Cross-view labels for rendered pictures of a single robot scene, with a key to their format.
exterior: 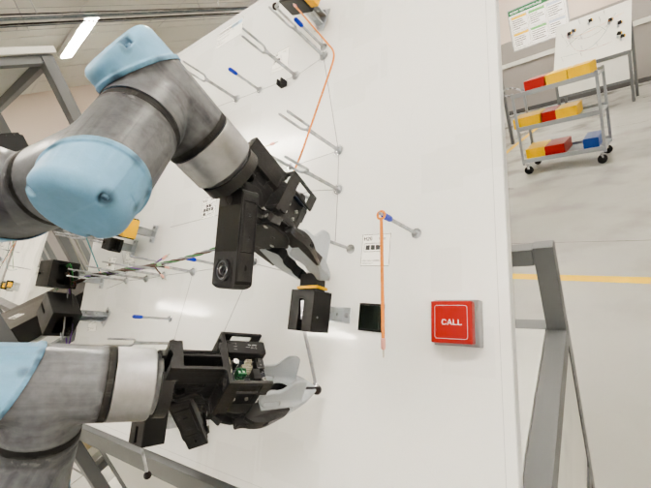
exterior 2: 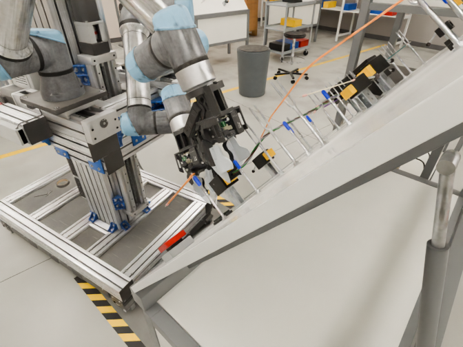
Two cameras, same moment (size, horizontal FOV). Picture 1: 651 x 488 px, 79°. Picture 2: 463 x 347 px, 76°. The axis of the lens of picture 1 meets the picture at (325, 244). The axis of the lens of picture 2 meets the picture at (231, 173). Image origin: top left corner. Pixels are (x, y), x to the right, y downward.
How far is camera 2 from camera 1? 78 cm
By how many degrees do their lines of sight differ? 83
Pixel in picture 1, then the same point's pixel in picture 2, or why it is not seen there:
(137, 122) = (142, 53)
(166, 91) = (156, 45)
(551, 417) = not seen: outside the picture
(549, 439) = not seen: outside the picture
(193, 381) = (180, 144)
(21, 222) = not seen: hidden behind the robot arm
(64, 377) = (167, 107)
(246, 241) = (189, 122)
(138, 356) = (179, 121)
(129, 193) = (134, 74)
